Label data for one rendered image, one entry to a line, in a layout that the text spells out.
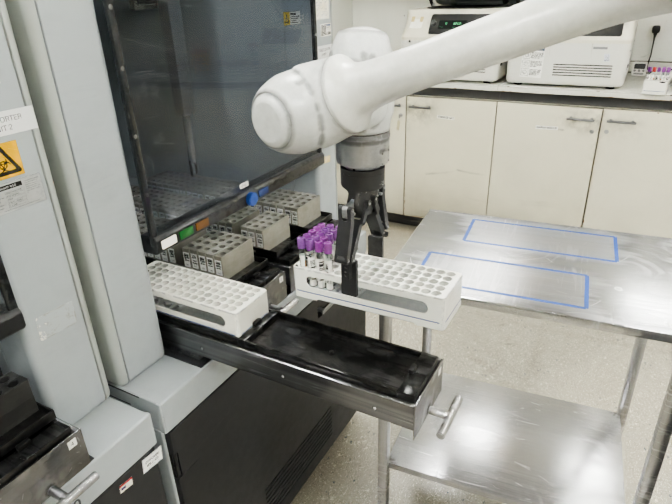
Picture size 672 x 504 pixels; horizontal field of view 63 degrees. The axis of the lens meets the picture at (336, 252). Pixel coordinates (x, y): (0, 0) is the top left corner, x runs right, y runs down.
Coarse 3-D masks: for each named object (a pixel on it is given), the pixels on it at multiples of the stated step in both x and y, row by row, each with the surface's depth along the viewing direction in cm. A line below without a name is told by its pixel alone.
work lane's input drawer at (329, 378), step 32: (160, 320) 108; (256, 320) 103; (288, 320) 106; (192, 352) 106; (224, 352) 101; (256, 352) 97; (288, 352) 98; (320, 352) 97; (352, 352) 97; (384, 352) 97; (416, 352) 94; (288, 384) 96; (320, 384) 92; (352, 384) 89; (384, 384) 87; (416, 384) 87; (384, 416) 88; (416, 416) 85; (448, 416) 89
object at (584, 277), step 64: (448, 256) 126; (512, 256) 125; (576, 256) 124; (640, 256) 123; (384, 320) 120; (576, 320) 102; (640, 320) 100; (448, 384) 167; (384, 448) 137; (448, 448) 144; (512, 448) 144; (576, 448) 143
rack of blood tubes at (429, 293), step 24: (336, 264) 101; (360, 264) 101; (384, 264) 100; (408, 264) 100; (312, 288) 101; (336, 288) 101; (360, 288) 101; (384, 288) 93; (408, 288) 93; (432, 288) 91; (456, 288) 93; (384, 312) 95; (408, 312) 93; (432, 312) 90
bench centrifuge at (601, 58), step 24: (624, 24) 251; (552, 48) 266; (576, 48) 261; (600, 48) 256; (624, 48) 252; (528, 72) 275; (552, 72) 270; (576, 72) 265; (600, 72) 260; (624, 72) 257
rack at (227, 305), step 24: (168, 264) 116; (168, 288) 108; (192, 288) 107; (216, 288) 107; (240, 288) 106; (168, 312) 107; (192, 312) 110; (216, 312) 100; (240, 312) 99; (264, 312) 106
